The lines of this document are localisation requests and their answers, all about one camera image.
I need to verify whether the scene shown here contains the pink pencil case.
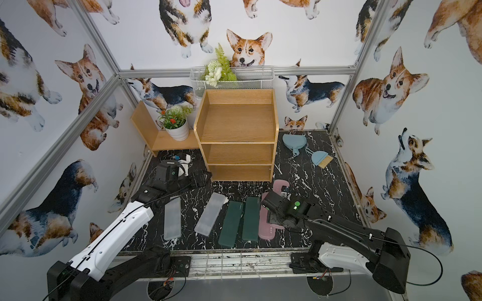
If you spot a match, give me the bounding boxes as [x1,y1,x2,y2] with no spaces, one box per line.
[258,206,284,240]
[272,179,290,199]

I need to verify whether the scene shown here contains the dark green pencil case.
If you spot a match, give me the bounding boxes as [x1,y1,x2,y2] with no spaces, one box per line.
[242,197,260,242]
[218,201,244,248]

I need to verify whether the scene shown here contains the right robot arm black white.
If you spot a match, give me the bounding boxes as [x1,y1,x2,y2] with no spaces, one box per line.
[261,191,411,294]

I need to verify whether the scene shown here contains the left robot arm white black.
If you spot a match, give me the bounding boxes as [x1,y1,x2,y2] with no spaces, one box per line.
[44,160,212,300]

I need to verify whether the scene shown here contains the left translucent white pencil case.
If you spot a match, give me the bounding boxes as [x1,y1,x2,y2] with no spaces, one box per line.
[164,196,182,240]

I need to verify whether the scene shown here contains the translucent white pencil case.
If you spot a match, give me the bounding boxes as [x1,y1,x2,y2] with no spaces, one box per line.
[164,196,182,240]
[195,193,228,237]

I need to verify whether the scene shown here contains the low wooden corner shelf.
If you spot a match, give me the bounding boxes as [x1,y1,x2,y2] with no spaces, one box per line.
[131,101,199,157]

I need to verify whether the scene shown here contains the right translucent white pencil case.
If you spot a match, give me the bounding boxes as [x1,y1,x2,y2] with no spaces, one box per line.
[195,193,228,237]

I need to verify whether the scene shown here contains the wooden three-tier shelf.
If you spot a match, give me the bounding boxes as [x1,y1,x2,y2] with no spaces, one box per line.
[193,89,279,182]

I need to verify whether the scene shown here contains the red flower plant white pot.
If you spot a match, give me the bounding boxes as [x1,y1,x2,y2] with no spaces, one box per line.
[158,105,193,141]

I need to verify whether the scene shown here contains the light blue hand brush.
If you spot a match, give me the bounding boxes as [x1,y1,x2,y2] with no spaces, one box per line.
[305,147,333,169]

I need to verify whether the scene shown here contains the light blue dustpan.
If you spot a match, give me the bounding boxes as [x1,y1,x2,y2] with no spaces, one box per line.
[282,134,307,157]

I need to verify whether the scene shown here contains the white flowers with fern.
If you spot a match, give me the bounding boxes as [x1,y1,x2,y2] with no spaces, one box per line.
[200,44,237,87]

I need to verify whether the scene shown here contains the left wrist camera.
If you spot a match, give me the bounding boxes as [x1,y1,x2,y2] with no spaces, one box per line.
[172,153,192,176]

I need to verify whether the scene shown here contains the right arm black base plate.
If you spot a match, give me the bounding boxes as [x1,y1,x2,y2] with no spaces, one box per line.
[289,253,344,274]

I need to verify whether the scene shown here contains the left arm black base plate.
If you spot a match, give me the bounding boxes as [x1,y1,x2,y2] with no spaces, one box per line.
[150,256,192,278]

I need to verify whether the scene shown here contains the aluminium frame rails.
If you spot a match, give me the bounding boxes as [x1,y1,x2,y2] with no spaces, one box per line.
[0,0,392,242]

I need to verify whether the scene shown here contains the white wire basket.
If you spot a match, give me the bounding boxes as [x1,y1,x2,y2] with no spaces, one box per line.
[190,66,275,100]

